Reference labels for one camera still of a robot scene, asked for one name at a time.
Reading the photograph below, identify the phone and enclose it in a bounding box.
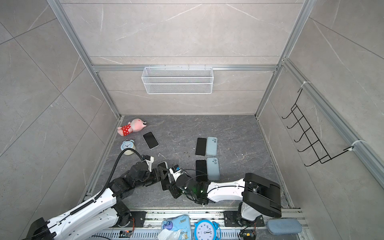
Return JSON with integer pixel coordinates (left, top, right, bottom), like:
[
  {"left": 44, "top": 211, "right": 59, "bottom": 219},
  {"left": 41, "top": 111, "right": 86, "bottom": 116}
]
[
  {"left": 196, "top": 160, "right": 208, "bottom": 183},
  {"left": 195, "top": 138, "right": 207, "bottom": 156},
  {"left": 143, "top": 132, "right": 159, "bottom": 149},
  {"left": 157, "top": 162, "right": 171, "bottom": 191}
]

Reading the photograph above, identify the light case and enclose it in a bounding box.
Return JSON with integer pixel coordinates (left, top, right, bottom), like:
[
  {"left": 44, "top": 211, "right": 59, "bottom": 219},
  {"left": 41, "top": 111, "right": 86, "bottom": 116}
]
[
  {"left": 207, "top": 158, "right": 220, "bottom": 182},
  {"left": 206, "top": 137, "right": 218, "bottom": 156}
]

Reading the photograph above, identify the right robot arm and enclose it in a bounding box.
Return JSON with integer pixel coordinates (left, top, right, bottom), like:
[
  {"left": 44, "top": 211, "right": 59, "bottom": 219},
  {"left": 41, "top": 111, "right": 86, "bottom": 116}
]
[{"left": 165, "top": 170, "right": 282, "bottom": 225}]

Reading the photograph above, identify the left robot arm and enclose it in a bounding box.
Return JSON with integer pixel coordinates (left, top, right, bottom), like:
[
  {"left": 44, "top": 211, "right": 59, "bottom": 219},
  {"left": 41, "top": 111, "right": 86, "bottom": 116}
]
[{"left": 26, "top": 160, "right": 169, "bottom": 240}]

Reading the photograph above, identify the blue tissue pack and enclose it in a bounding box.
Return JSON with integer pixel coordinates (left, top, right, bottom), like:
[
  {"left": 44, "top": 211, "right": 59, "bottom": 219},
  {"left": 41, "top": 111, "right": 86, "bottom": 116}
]
[{"left": 157, "top": 215, "right": 192, "bottom": 240}]

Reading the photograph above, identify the small cream alarm clock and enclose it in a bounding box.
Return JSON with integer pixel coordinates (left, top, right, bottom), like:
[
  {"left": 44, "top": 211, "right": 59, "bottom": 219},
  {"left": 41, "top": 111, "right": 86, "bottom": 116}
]
[{"left": 121, "top": 140, "right": 136, "bottom": 156}]

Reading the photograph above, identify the blue alarm clock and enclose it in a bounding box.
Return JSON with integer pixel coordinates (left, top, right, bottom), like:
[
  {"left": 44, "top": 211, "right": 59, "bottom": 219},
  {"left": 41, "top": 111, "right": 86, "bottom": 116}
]
[{"left": 194, "top": 220, "right": 222, "bottom": 240}]

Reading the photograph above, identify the pink plush toy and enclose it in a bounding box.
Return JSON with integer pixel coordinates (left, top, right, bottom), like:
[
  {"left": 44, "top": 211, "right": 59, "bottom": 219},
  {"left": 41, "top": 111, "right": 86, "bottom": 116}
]
[{"left": 117, "top": 119, "right": 147, "bottom": 136}]

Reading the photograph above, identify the grey blue pouch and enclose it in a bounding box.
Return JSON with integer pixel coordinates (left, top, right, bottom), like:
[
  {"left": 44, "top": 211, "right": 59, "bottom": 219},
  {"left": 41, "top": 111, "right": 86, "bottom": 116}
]
[{"left": 266, "top": 219, "right": 303, "bottom": 236}]

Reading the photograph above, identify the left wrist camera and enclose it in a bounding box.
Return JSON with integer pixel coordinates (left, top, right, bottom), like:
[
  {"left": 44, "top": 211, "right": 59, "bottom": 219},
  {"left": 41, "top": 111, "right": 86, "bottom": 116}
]
[{"left": 142, "top": 155, "right": 154, "bottom": 172}]

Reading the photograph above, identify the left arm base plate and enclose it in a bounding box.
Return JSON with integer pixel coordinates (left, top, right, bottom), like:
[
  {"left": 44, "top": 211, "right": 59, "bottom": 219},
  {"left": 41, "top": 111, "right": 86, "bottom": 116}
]
[{"left": 118, "top": 211, "right": 147, "bottom": 228}]

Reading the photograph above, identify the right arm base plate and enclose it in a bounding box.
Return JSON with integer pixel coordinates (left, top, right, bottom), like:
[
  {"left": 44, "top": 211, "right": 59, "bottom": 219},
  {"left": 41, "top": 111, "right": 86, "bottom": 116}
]
[{"left": 223, "top": 210, "right": 265, "bottom": 227}]

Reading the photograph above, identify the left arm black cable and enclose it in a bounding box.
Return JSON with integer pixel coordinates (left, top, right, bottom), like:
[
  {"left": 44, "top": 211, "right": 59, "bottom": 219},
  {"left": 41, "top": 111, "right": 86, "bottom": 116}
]
[{"left": 94, "top": 147, "right": 144, "bottom": 200}]

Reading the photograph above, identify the white wire mesh basket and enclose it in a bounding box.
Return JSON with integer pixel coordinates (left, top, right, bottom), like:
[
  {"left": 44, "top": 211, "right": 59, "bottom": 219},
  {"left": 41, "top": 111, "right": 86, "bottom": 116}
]
[{"left": 142, "top": 67, "right": 214, "bottom": 95}]

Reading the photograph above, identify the black wire hook rack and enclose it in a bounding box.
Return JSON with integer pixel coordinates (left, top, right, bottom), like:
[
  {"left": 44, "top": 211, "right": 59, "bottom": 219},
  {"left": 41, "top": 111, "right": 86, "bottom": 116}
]
[{"left": 281, "top": 89, "right": 355, "bottom": 168}]

